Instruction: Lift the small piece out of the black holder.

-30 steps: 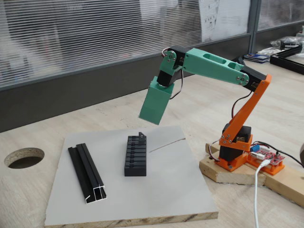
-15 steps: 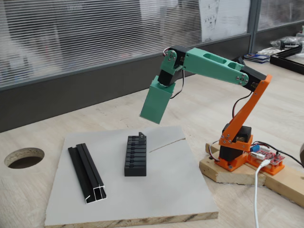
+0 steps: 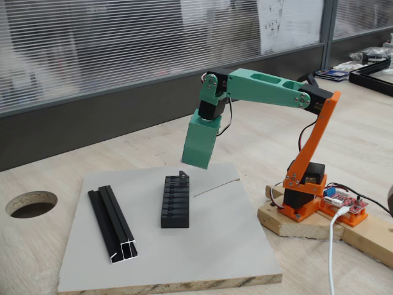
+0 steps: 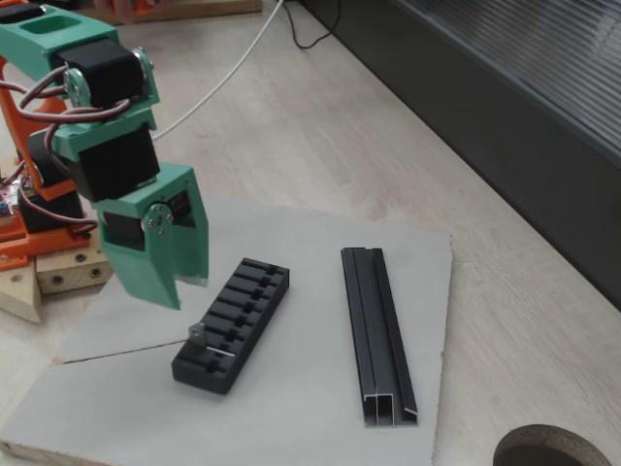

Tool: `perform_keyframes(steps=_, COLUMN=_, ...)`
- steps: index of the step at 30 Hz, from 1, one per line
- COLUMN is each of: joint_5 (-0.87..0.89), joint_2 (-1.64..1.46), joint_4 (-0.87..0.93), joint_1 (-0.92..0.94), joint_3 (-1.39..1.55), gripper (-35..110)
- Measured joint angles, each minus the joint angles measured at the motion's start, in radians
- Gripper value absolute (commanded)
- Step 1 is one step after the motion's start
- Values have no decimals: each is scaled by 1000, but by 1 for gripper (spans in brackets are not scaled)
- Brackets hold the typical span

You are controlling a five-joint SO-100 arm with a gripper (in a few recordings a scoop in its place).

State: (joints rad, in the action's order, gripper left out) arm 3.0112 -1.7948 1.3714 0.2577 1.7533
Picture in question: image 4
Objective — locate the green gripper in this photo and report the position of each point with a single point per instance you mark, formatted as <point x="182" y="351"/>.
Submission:
<point x="146" y="252"/>

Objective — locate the black slotted holder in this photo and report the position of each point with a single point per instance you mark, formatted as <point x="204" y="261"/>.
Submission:
<point x="223" y="301"/>

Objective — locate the small grey metal bracket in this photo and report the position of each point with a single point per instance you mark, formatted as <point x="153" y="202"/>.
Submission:
<point x="196" y="335"/>

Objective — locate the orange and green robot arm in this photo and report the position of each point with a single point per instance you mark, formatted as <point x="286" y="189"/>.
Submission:
<point x="97" y="31"/>

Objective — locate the wooden block with holes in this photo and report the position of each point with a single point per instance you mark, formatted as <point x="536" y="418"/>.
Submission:
<point x="63" y="276"/>

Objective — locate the grey board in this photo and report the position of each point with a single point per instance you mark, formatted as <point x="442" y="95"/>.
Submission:
<point x="291" y="233"/>

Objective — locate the wedge-shaped wooden block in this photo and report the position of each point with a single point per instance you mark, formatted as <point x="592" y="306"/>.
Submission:
<point x="19" y="296"/>

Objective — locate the black aluminium profile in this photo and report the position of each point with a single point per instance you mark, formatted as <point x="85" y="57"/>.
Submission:
<point x="369" y="330"/>

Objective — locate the light wooden plank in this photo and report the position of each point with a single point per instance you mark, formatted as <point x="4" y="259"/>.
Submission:
<point x="218" y="7"/>

